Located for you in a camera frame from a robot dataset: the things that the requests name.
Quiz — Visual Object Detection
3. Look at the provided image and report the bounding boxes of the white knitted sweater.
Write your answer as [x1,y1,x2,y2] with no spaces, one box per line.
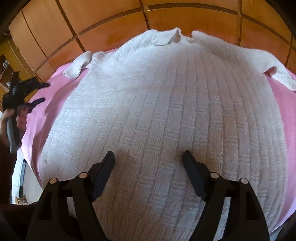
[40,27,296,241]

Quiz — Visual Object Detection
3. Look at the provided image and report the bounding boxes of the person's left hand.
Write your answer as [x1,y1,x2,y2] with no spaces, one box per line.
[1,105,28,153]

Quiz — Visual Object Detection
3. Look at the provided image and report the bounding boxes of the wooden panelled wardrobe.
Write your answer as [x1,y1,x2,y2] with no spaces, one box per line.
[1,1,295,81]

